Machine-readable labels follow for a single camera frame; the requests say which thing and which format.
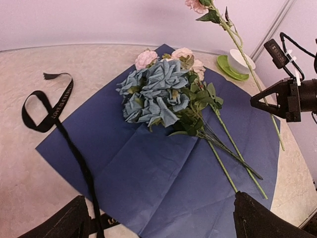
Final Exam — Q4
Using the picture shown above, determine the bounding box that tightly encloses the green plastic saucer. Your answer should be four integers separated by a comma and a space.
217, 55, 249, 81

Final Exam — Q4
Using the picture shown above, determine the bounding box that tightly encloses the blue wrapping paper sheet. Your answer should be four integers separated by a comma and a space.
35, 44, 282, 238

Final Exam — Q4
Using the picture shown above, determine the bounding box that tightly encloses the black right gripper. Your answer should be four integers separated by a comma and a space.
250, 78, 317, 122

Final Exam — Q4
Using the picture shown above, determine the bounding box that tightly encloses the right corner metal post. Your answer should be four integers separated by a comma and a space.
251, 0, 296, 62

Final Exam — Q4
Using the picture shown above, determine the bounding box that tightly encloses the white ceramic bowl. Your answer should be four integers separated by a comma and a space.
227, 49, 251, 74

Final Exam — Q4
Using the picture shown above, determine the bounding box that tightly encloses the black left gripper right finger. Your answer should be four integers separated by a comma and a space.
233, 191, 314, 238

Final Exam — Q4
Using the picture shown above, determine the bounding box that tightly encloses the fake flower bunch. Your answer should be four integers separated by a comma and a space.
116, 48, 262, 185

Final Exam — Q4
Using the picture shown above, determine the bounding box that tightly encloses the pink fake rose stem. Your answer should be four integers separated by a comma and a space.
184, 0, 286, 151

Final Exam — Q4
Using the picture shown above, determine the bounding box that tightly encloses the black printed ribbon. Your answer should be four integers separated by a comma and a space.
21, 80, 119, 238

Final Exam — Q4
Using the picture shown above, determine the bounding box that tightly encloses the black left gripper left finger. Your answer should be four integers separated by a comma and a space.
21, 195, 91, 238

